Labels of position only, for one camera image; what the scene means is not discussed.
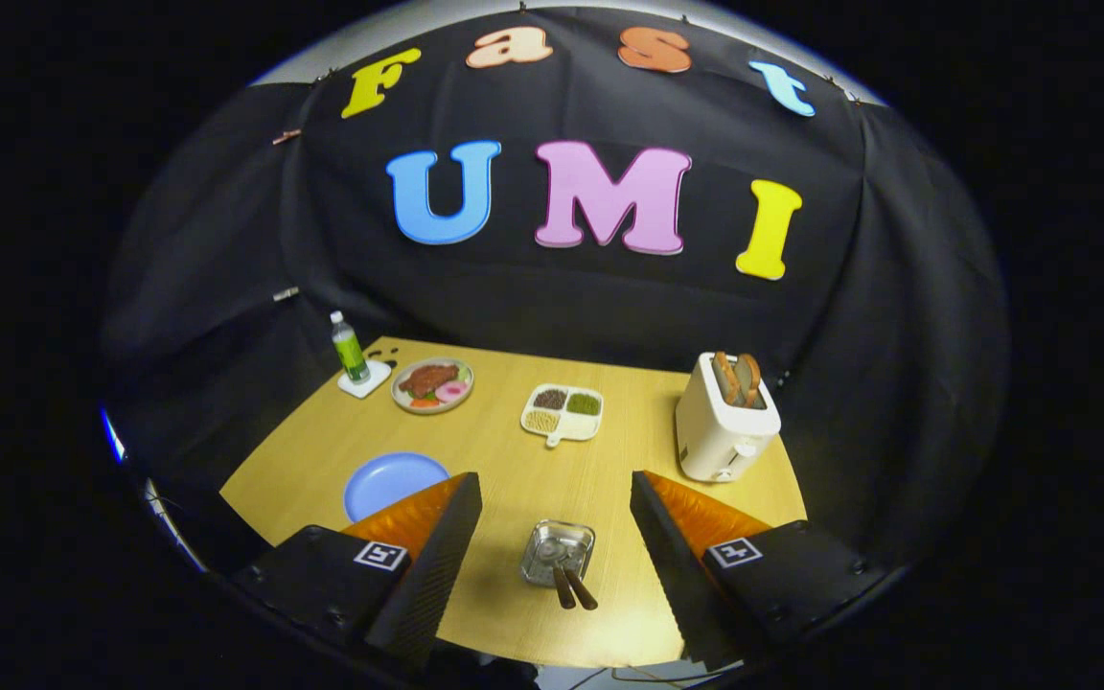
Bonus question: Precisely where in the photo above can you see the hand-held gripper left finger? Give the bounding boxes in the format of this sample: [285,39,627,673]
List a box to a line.
[231,471,483,672]

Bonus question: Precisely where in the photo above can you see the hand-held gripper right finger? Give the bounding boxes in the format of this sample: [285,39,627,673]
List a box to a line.
[631,470,898,672]

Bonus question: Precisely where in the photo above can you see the wooden handled spoon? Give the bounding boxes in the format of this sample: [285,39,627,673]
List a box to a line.
[563,563,599,611]

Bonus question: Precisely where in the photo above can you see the blue plate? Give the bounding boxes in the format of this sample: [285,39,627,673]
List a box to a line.
[343,451,450,523]

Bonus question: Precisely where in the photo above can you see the white toaster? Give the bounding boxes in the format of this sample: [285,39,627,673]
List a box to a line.
[675,352,783,483]

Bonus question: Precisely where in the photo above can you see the white divided bean tray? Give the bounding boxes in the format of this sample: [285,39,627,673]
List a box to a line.
[520,382,605,449]

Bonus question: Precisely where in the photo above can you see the plate of food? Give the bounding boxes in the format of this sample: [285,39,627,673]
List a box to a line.
[390,357,475,415]

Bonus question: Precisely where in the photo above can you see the white square coaster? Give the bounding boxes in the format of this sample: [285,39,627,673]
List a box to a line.
[337,359,393,400]

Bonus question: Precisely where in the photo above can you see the clear bottle green label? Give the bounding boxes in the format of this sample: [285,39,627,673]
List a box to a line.
[330,310,371,386]

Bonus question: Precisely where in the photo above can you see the black backdrop cloth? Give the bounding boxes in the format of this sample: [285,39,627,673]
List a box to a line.
[102,5,1011,576]

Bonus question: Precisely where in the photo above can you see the metal wire basket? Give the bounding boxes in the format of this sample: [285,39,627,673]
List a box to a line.
[520,519,597,587]

